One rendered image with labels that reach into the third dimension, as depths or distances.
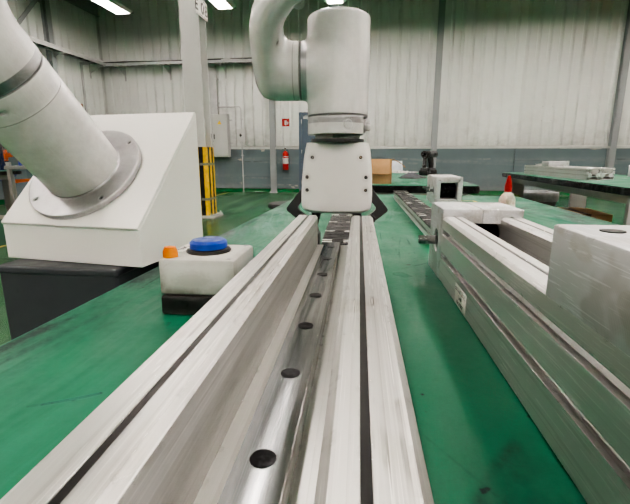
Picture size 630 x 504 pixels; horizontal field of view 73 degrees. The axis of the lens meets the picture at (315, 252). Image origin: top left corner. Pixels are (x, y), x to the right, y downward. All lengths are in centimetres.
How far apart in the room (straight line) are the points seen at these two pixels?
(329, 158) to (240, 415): 44
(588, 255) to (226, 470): 18
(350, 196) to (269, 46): 22
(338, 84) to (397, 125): 1097
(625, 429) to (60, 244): 72
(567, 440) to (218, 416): 18
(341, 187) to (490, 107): 1134
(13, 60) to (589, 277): 63
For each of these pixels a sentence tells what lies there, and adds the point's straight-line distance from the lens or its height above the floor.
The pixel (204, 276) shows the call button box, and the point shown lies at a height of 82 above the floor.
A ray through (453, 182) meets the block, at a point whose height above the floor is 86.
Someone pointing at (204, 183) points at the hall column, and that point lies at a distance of 687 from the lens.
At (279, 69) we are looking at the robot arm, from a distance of 59.
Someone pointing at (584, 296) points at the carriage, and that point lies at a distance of 23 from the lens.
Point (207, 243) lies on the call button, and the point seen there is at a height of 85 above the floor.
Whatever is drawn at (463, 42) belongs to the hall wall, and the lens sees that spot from 1201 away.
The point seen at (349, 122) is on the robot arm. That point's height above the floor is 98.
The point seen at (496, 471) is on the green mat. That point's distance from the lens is 27.
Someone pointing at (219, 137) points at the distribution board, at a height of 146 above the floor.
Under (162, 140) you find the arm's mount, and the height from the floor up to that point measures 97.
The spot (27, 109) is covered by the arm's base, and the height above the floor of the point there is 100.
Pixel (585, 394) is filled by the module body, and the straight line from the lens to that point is 25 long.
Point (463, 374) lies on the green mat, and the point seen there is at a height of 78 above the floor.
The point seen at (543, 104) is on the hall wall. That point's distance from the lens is 1227.
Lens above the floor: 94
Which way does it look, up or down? 13 degrees down
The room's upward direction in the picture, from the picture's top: straight up
